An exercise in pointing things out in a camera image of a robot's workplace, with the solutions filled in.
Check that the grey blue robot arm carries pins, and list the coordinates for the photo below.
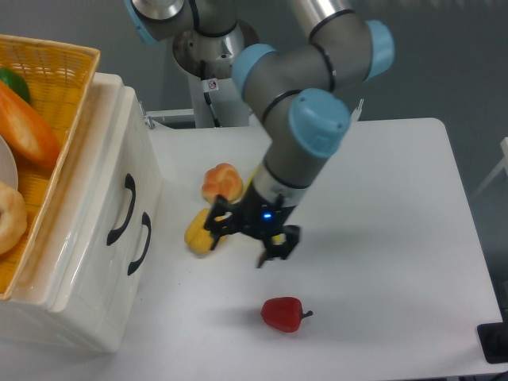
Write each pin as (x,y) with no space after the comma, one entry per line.
(292,96)

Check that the white top drawer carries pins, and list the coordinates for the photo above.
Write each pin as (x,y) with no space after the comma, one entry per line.
(95,286)

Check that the red bell pepper toy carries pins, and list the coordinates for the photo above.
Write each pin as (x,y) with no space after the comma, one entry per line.
(284,314)

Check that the orange baguette toy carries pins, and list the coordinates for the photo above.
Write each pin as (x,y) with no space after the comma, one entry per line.
(26,131)

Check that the white drawer cabinet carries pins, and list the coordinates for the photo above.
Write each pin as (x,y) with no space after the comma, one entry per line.
(26,314)

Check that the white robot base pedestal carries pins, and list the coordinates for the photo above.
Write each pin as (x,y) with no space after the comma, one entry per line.
(214,91)

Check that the black lower drawer handle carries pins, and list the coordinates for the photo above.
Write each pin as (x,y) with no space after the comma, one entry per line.
(135,264)

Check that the beige bagel toy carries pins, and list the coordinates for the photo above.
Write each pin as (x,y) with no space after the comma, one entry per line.
(13,217)

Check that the yellow banana toy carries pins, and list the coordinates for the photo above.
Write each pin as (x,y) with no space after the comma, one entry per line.
(278,239)

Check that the white frame at right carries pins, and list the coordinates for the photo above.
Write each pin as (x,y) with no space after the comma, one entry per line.
(498,172)

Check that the green pepper toy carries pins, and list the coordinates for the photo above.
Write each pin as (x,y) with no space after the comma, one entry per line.
(16,83)

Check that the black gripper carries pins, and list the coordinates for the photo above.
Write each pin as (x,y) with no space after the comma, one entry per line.
(258,218)

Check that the black device at edge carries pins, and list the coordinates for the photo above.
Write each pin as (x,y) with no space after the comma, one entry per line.
(493,340)

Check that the yellow woven basket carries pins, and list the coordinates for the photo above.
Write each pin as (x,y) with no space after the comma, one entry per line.
(58,76)

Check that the white plate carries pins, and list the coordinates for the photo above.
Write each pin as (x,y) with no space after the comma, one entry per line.
(8,166)

